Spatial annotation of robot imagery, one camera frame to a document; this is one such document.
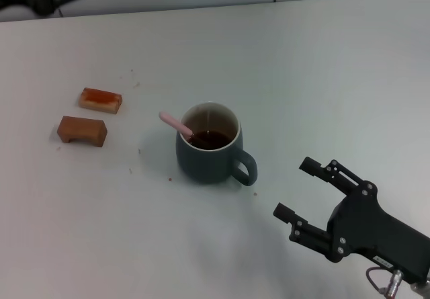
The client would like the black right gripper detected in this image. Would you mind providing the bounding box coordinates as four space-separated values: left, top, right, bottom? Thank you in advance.
272 156 430 284

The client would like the grey ceramic cup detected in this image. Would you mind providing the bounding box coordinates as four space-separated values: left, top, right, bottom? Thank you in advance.
175 101 259 187

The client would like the pink handled metal spoon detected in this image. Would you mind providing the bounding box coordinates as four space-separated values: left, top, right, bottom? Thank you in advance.
158 111 194 139

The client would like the light stained wooden block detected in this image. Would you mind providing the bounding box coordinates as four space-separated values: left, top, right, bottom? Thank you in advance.
78 87 124 115

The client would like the brown arched wooden block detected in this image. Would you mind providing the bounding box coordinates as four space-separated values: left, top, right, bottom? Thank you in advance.
56 115 109 148

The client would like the right gripper connector cable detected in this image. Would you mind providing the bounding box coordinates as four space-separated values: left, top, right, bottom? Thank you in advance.
365 266 404 298

